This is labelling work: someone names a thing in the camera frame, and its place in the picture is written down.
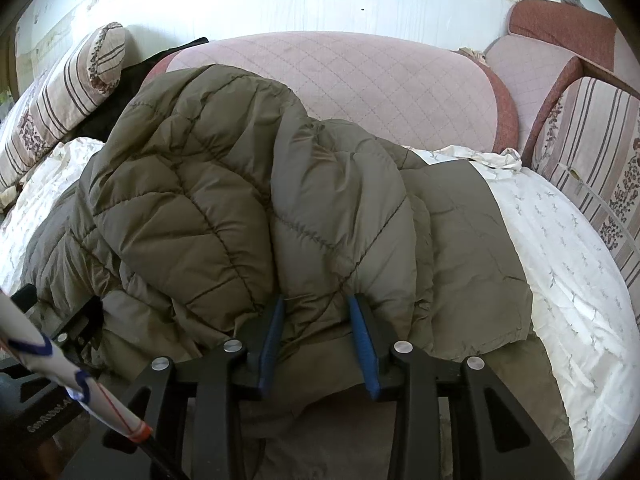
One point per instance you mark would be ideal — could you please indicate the olive padded jacket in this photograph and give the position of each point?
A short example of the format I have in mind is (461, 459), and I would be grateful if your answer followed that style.
(225, 185)

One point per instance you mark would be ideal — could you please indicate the striped floral pillow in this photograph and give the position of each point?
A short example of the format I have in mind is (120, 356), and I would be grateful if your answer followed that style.
(65, 95)
(595, 150)

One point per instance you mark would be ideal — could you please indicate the pink sofa backrest cushion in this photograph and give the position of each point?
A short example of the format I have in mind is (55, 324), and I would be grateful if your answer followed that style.
(550, 30)

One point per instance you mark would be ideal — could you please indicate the black cloth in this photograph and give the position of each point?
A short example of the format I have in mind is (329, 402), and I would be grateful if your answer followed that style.
(125, 90)

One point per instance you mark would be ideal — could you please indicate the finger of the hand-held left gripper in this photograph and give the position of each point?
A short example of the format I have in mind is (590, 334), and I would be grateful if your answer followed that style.
(85, 325)

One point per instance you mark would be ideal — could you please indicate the small grey toy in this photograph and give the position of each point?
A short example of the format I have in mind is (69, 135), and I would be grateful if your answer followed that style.
(571, 0)

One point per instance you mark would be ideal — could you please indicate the small beige cloth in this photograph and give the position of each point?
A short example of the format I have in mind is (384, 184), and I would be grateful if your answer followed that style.
(471, 54)

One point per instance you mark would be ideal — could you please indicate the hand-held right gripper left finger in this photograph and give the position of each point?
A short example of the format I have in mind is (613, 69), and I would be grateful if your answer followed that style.
(270, 345)

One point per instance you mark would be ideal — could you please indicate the pink bolster cushion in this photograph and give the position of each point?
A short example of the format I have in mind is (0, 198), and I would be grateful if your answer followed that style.
(350, 80)

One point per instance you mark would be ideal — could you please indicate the white leaf-print bed sheet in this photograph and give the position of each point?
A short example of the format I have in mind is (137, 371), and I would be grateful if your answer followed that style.
(550, 260)

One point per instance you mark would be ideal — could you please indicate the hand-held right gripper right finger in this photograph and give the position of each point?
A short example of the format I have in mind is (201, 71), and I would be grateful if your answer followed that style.
(365, 350)

